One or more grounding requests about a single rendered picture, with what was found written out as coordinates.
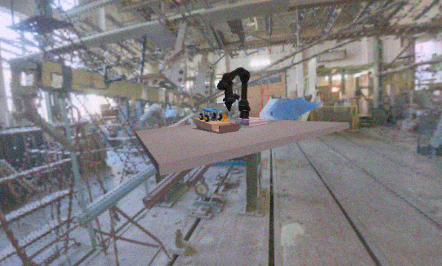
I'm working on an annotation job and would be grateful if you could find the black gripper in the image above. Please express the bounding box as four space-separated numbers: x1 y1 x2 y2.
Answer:
223 90 236 111

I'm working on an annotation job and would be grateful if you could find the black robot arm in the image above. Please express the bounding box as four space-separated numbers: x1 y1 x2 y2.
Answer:
217 67 251 119

